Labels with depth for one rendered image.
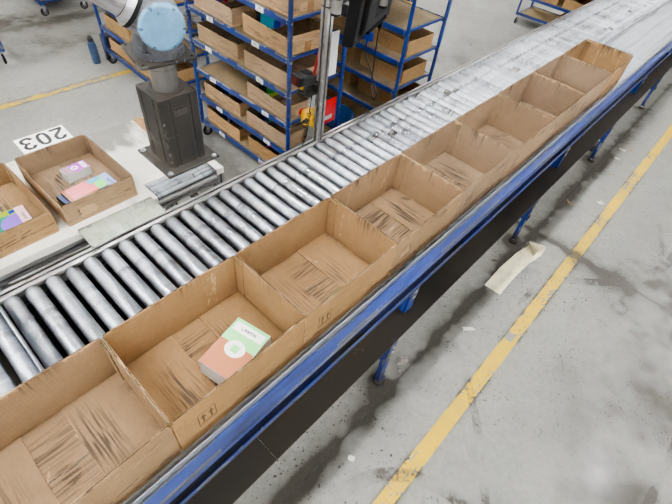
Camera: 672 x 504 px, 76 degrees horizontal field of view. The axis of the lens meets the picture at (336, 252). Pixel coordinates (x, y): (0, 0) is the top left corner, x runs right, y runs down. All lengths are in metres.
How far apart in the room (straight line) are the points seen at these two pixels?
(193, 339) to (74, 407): 0.32
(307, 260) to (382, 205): 0.41
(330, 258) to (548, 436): 1.45
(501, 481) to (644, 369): 1.12
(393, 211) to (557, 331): 1.44
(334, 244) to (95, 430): 0.87
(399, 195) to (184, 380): 1.05
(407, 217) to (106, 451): 1.19
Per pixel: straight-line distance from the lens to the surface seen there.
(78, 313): 1.63
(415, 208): 1.73
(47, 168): 2.22
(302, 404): 1.48
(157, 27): 1.62
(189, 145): 2.06
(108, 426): 1.24
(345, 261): 1.47
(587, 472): 2.47
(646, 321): 3.20
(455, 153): 2.07
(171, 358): 1.28
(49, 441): 1.29
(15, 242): 1.88
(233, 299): 1.36
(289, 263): 1.45
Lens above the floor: 1.99
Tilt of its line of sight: 47 degrees down
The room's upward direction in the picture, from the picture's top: 9 degrees clockwise
